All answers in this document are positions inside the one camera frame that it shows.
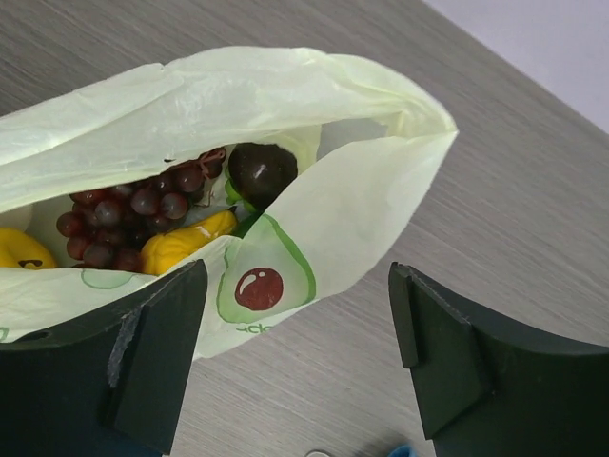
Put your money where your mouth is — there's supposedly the fake purple grape bunch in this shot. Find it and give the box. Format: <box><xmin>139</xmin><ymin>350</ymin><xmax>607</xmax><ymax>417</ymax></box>
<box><xmin>56</xmin><ymin>147</ymin><xmax>226</xmax><ymax>272</ymax></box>

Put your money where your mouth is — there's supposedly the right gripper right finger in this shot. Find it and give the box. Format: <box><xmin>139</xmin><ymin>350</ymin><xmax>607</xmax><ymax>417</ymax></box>
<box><xmin>388</xmin><ymin>264</ymin><xmax>608</xmax><ymax>456</ymax></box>

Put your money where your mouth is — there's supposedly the fake dark plum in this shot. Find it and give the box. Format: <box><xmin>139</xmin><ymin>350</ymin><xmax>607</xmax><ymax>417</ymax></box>
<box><xmin>227</xmin><ymin>143</ymin><xmax>298</xmax><ymax>211</ymax></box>

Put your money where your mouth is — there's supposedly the blue cloth hat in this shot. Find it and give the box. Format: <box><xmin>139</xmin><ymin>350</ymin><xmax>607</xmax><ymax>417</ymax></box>
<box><xmin>383</xmin><ymin>443</ymin><xmax>418</xmax><ymax>457</ymax></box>

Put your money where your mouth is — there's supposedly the pale green plastic bag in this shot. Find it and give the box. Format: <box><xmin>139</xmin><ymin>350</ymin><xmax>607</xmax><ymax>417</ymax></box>
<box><xmin>1</xmin><ymin>47</ymin><xmax>458</xmax><ymax>358</ymax></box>

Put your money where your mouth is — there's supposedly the fake green fruit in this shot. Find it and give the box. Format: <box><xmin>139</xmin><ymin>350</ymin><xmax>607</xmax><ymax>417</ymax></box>
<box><xmin>225</xmin><ymin>177</ymin><xmax>262</xmax><ymax>238</ymax></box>

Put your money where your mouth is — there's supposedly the fake yellow fruit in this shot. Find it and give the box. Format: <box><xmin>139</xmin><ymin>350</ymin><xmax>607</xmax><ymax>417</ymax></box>
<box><xmin>1</xmin><ymin>228</ymin><xmax>58</xmax><ymax>270</ymax></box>

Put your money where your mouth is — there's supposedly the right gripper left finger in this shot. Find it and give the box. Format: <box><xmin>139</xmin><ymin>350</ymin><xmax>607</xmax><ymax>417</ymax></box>
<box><xmin>1</xmin><ymin>261</ymin><xmax>207</xmax><ymax>455</ymax></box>

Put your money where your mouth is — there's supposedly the fake yellow pepper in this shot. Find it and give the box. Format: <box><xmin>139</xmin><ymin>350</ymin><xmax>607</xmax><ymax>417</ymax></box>
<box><xmin>141</xmin><ymin>209</ymin><xmax>238</xmax><ymax>276</ymax></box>

